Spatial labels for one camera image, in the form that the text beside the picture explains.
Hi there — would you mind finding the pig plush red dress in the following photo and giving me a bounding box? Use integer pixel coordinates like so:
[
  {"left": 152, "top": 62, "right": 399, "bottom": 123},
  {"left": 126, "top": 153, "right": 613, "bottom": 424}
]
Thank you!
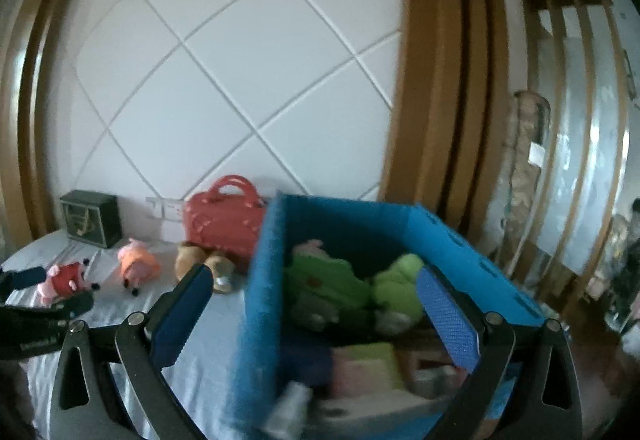
[{"left": 37, "top": 258, "right": 101, "bottom": 307}]

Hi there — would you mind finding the pig plush orange dress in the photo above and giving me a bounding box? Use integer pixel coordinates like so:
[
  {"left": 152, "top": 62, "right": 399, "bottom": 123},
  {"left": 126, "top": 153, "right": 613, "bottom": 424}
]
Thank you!
[{"left": 117, "top": 238, "right": 160, "bottom": 297}]

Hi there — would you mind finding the pink green wipes pack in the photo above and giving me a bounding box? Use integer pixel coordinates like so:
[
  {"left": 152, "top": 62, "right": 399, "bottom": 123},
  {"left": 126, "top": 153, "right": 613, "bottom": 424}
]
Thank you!
[{"left": 331, "top": 342, "right": 405, "bottom": 399}]

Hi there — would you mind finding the white green carton box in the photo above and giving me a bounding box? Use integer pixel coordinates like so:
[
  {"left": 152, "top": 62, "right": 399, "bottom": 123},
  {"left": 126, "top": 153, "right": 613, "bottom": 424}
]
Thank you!
[{"left": 303, "top": 389, "right": 451, "bottom": 439}]

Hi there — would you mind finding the green frog plush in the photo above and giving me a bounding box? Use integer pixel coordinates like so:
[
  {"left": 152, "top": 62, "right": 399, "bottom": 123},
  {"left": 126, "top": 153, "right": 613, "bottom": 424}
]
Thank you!
[{"left": 371, "top": 254, "right": 424, "bottom": 336}]

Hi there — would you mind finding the dark green gift bag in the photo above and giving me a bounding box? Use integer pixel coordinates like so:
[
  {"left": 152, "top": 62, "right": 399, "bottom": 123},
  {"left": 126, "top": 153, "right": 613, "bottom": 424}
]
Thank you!
[{"left": 60, "top": 190, "right": 122, "bottom": 248}]

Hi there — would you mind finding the blue storage box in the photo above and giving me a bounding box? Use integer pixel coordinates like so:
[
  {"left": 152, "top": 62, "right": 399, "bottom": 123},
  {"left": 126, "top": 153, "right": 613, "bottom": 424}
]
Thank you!
[{"left": 226, "top": 191, "right": 549, "bottom": 440}]

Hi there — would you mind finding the brown bear plush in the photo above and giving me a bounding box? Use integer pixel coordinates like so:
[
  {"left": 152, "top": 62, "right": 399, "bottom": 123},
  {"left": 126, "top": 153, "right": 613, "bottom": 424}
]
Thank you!
[{"left": 175, "top": 242, "right": 235, "bottom": 294}]

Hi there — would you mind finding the green dinosaur plush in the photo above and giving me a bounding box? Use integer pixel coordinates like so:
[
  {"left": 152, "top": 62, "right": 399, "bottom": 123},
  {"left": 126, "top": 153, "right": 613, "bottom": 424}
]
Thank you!
[{"left": 283, "top": 240, "right": 372, "bottom": 332}]

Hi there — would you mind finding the red toy suitcase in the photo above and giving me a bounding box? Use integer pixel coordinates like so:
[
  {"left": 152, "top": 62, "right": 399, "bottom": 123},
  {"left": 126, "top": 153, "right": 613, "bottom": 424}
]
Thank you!
[{"left": 183, "top": 174, "right": 266, "bottom": 273}]

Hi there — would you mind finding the rolled patterned mat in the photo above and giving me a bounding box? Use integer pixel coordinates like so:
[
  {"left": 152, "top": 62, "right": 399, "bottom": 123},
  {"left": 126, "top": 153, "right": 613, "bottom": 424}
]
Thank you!
[{"left": 500, "top": 90, "right": 550, "bottom": 272}]

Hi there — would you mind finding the wooden slatted glass partition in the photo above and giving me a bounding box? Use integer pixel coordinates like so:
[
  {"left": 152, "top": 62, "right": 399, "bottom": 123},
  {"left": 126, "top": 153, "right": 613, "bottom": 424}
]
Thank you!
[{"left": 512, "top": 0, "right": 629, "bottom": 301}]

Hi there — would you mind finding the white wall socket strip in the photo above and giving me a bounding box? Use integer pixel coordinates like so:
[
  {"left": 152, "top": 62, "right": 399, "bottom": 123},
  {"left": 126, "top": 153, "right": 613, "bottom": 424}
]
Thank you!
[{"left": 145, "top": 197, "right": 184, "bottom": 222}]

